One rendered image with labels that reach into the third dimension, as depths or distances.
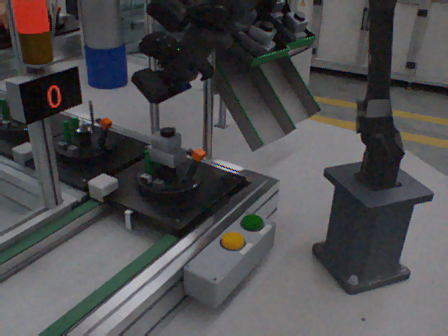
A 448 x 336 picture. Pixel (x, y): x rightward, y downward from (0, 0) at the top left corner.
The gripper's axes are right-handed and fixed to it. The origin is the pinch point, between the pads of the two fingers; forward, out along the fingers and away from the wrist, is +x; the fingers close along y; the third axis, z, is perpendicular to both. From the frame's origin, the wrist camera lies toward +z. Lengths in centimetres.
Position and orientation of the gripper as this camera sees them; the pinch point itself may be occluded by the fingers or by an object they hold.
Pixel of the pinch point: (163, 91)
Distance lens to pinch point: 95.2
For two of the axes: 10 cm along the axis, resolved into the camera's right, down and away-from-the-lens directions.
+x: -5.3, 5.1, 6.8
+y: -5.5, 4.0, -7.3
